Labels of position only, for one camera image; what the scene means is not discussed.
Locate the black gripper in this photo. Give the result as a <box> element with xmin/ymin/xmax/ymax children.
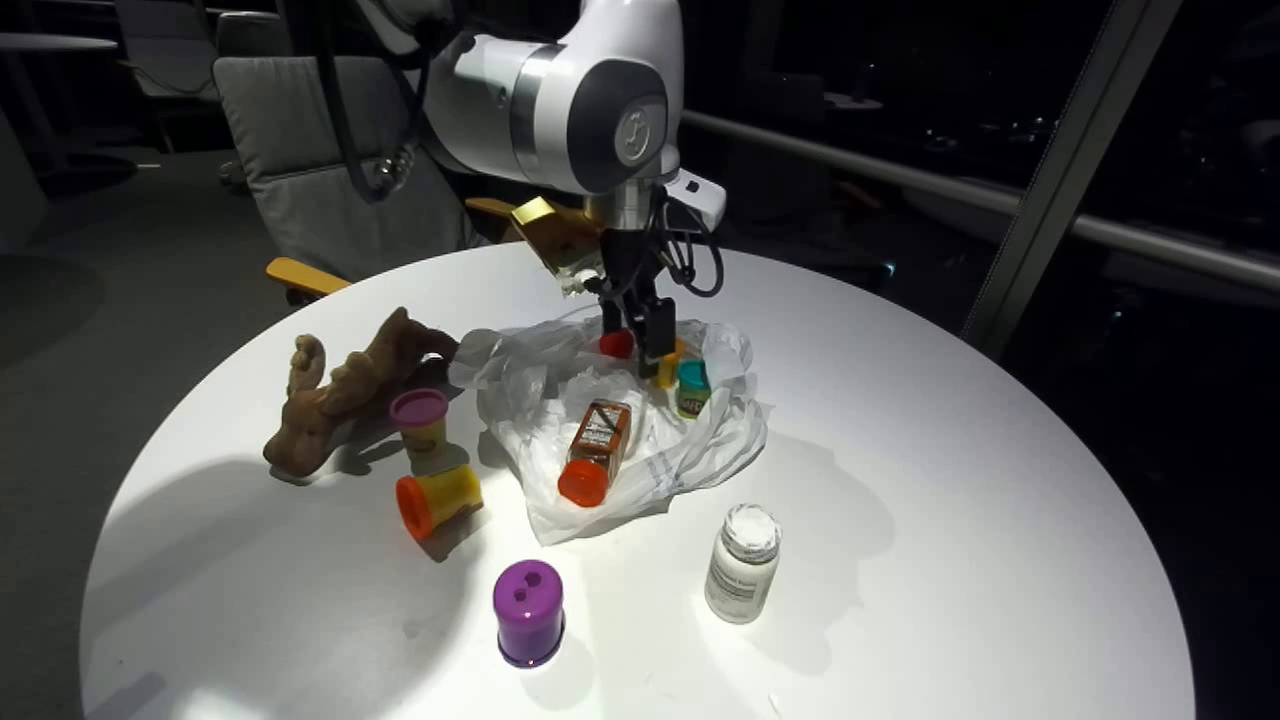
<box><xmin>593</xmin><ymin>220</ymin><xmax>681</xmax><ymax>375</ymax></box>

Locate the yellow tub magenta lid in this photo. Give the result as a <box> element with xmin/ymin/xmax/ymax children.
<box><xmin>384</xmin><ymin>386</ymin><xmax>457</xmax><ymax>477</ymax></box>

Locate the white plastic bottle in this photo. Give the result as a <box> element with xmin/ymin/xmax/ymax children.
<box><xmin>699</xmin><ymin>502</ymin><xmax>786</xmax><ymax>627</ymax></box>

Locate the yellow tub orange lid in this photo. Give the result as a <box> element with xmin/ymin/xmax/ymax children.
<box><xmin>390</xmin><ymin>461</ymin><xmax>487</xmax><ymax>547</ymax></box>

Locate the brown plush moose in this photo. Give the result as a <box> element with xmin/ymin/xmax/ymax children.
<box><xmin>258</xmin><ymin>303</ymin><xmax>465</xmax><ymax>483</ymax></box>

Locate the purple two-hole cup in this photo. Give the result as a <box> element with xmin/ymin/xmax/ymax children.
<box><xmin>487</xmin><ymin>556</ymin><xmax>572</xmax><ymax>672</ymax></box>

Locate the yellow tub teal lid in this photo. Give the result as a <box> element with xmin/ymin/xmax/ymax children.
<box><xmin>672</xmin><ymin>358</ymin><xmax>721</xmax><ymax>419</ymax></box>

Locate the spice jar red lid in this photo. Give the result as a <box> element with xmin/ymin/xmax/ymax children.
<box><xmin>551</xmin><ymin>397</ymin><xmax>641</xmax><ymax>512</ymax></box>

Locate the clear plastic bag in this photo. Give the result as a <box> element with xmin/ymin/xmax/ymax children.
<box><xmin>457</xmin><ymin>308</ymin><xmax>777</xmax><ymax>547</ymax></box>

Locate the yellow wooden stick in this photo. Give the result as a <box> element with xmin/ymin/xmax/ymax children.
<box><xmin>258</xmin><ymin>254</ymin><xmax>355</xmax><ymax>302</ymax></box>

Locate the grey office chair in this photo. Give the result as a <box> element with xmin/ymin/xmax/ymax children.
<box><xmin>110</xmin><ymin>0</ymin><xmax>223</xmax><ymax>103</ymax></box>
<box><xmin>211</xmin><ymin>51</ymin><xmax>473</xmax><ymax>273</ymax></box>

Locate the grey horizontal railing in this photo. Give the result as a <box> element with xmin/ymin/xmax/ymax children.
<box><xmin>677</xmin><ymin>109</ymin><xmax>1280</xmax><ymax>298</ymax></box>

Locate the tan wrist camera mount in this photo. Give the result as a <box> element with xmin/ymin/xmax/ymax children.
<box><xmin>465</xmin><ymin>191</ymin><xmax>607</xmax><ymax>273</ymax></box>

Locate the grey metal post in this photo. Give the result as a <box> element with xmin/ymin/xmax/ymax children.
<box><xmin>955</xmin><ymin>0</ymin><xmax>1187</xmax><ymax>359</ymax></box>

